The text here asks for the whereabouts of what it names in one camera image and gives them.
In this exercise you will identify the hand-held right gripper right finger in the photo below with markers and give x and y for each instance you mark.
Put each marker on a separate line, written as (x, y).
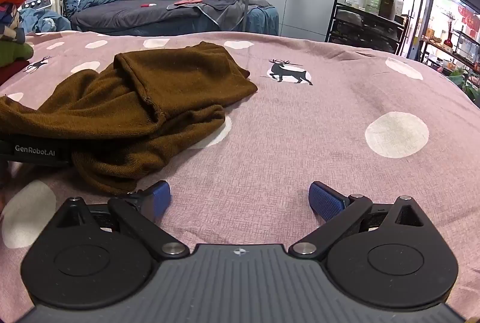
(325, 199)

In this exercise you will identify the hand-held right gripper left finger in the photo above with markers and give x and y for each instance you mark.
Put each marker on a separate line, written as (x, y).
(160, 197)

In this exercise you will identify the brown sweater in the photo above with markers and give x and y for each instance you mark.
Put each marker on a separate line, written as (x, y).
(150, 94)

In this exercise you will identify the pink spotted bed cover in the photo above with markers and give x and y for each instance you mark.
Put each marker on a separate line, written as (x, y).
(300, 139)

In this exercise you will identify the dark red folded cloth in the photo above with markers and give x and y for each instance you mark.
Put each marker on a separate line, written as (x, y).
(13, 70)

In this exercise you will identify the green folded cloth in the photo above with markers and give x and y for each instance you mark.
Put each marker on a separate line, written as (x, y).
(17, 52)

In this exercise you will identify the light blue duvet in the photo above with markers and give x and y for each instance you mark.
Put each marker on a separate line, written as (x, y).
(45, 21)

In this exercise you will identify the patterned folded cloth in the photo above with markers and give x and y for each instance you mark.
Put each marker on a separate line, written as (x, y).
(11, 22)

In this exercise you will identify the dark grey massage bed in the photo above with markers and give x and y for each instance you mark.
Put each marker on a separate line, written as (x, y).
(123, 17)

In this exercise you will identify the black trolley cart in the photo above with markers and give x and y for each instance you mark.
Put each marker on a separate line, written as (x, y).
(360, 28)

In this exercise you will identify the small red white item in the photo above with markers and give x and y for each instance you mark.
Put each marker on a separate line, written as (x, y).
(148, 4)

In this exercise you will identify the green plants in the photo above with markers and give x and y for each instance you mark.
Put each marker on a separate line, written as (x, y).
(470, 82)

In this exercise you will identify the small red cloth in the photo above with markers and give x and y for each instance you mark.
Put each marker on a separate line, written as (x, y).
(189, 0)

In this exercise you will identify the red vase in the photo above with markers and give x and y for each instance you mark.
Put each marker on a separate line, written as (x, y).
(448, 40)

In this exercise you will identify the grey towel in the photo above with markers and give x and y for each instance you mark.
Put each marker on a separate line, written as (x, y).
(225, 5)

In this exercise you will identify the display rack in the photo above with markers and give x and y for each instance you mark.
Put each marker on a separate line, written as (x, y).
(461, 45)

